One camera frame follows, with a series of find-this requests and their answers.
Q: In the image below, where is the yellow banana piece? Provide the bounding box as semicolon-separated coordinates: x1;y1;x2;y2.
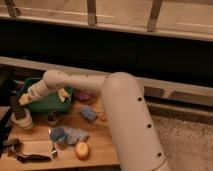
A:
58;88;70;102

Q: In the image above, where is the green plastic tray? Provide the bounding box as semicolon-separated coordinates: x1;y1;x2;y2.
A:
18;78;72;114

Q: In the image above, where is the black handled tool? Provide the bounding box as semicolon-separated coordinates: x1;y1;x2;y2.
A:
7;147;51;163

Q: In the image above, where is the blue cloth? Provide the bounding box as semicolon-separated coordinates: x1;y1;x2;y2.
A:
49;127;89;145

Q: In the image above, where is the white paper cup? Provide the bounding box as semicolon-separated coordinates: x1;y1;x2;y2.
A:
12;110;33;129

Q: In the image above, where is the small metal cup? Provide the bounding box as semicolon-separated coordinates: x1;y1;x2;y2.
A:
47;112;60;127

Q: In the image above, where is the orange carrot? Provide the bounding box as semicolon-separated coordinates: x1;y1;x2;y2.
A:
100;113;107;122

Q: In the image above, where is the yellow round fruit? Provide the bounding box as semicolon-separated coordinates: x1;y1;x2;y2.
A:
75;142;90;160

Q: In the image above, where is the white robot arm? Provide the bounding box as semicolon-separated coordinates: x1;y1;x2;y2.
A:
20;70;171;171

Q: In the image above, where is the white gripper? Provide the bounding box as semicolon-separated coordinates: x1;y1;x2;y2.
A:
18;80;51;107

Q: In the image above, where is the purple bowl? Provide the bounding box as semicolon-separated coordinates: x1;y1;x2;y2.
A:
73;89;94;101

